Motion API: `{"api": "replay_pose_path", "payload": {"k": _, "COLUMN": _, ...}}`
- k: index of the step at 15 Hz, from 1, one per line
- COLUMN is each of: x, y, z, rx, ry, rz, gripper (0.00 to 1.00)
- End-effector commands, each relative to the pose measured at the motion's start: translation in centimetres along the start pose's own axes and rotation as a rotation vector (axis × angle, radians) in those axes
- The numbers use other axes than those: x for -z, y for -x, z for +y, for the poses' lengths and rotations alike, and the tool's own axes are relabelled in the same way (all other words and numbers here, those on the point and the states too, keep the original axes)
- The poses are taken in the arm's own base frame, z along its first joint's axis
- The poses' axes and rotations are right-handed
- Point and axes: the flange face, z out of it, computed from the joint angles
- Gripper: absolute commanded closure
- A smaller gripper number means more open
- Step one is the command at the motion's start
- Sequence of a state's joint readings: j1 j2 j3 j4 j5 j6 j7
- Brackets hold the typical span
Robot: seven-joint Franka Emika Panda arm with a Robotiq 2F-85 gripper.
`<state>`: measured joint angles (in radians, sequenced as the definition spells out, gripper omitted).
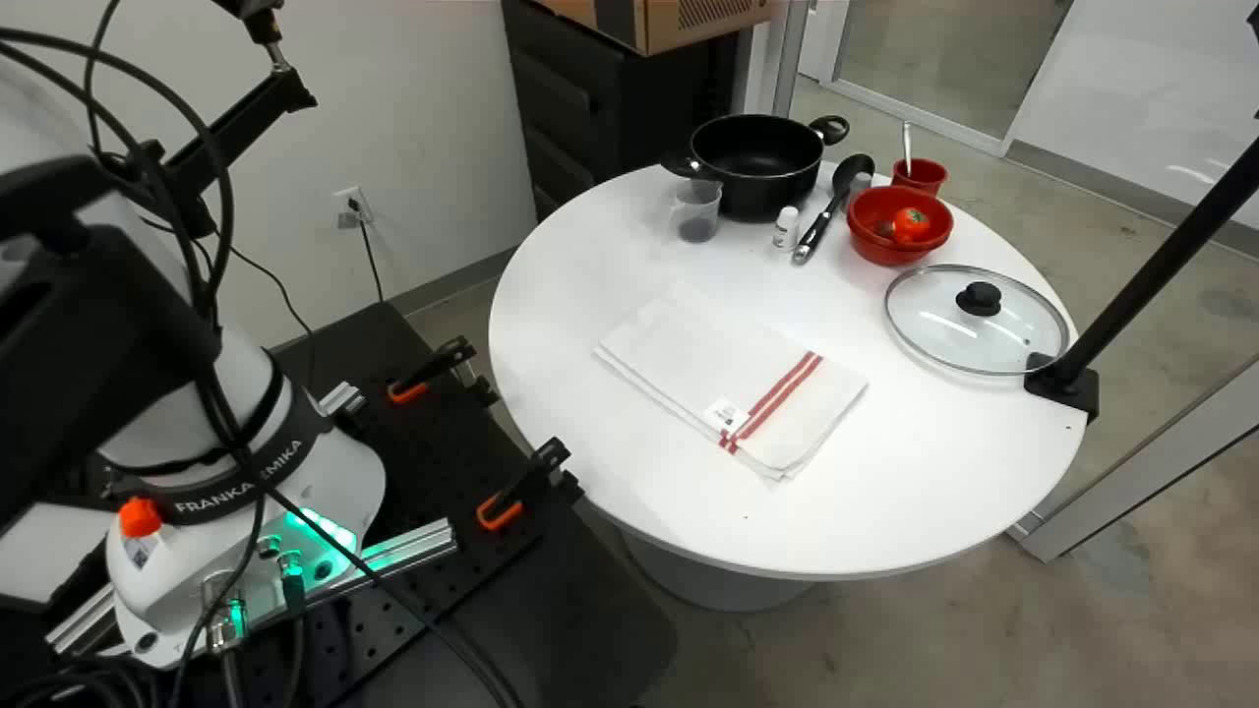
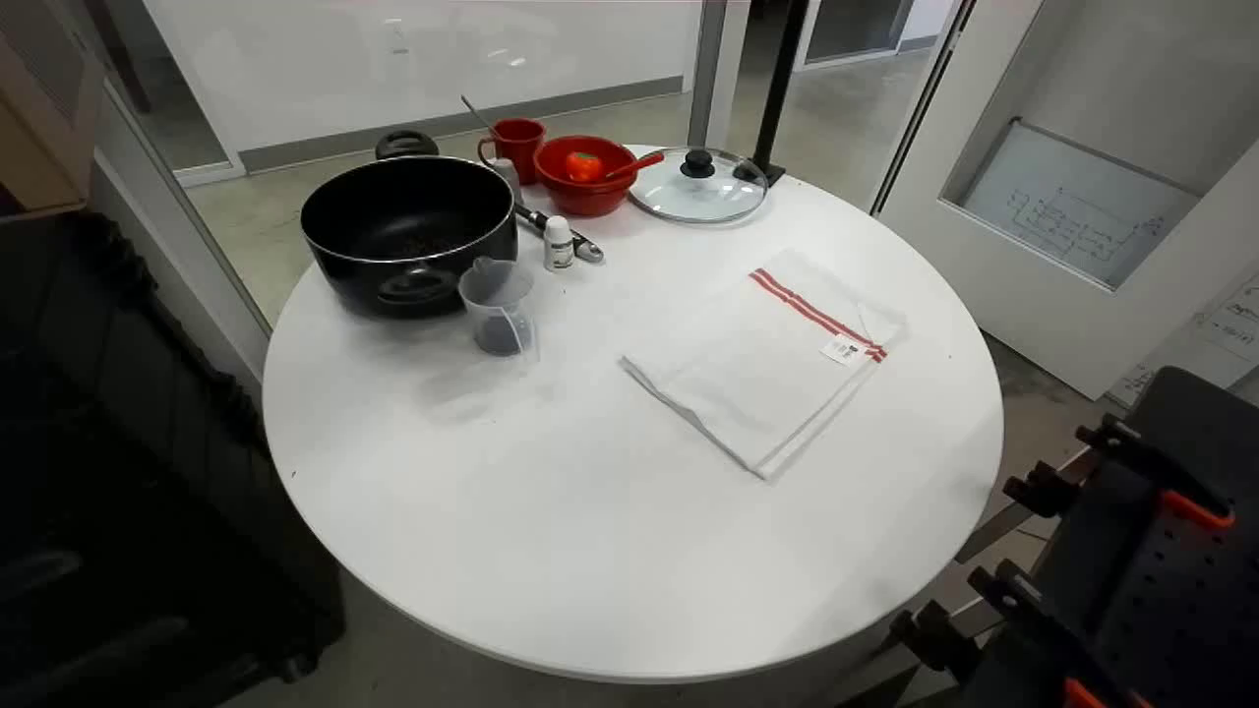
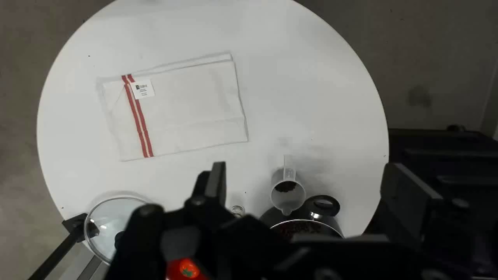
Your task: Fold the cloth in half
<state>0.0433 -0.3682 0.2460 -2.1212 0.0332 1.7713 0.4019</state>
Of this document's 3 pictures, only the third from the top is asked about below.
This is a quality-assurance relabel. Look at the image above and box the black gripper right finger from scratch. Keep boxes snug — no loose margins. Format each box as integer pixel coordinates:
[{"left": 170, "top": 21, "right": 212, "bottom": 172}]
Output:
[{"left": 380, "top": 162, "right": 444, "bottom": 246}]

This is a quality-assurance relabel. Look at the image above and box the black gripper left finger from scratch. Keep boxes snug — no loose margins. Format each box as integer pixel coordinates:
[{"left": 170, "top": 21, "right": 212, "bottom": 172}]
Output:
[{"left": 203, "top": 161, "right": 229, "bottom": 209}]

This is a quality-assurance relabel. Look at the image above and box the white cloth with red stripes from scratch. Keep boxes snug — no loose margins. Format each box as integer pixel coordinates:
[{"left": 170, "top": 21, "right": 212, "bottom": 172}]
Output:
[{"left": 95, "top": 50, "right": 251, "bottom": 164}]

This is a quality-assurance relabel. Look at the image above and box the black drawer cabinet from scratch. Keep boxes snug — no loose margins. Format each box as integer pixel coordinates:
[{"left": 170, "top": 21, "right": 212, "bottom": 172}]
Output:
[{"left": 388, "top": 126, "right": 498, "bottom": 277}]

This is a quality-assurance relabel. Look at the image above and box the clear plastic measuring cup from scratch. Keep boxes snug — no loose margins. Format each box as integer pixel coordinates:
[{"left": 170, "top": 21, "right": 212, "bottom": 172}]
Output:
[{"left": 269, "top": 153, "right": 308, "bottom": 215}]

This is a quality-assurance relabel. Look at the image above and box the black cooking pot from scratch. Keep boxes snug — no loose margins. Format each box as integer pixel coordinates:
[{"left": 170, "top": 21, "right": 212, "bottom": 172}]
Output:
[{"left": 259, "top": 193, "right": 346, "bottom": 242}]

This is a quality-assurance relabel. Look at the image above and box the red bowl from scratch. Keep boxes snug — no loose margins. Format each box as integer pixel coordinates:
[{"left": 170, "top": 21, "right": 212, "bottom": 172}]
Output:
[{"left": 167, "top": 257, "right": 215, "bottom": 280}]

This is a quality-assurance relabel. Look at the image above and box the glass pot lid black knob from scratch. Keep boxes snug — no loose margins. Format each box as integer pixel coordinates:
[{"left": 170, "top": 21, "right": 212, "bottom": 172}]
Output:
[{"left": 83, "top": 192, "right": 157, "bottom": 265}]

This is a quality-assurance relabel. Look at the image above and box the black camera stand pole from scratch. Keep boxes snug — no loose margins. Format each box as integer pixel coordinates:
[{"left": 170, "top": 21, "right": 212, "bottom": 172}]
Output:
[{"left": 28, "top": 212, "right": 101, "bottom": 280}]

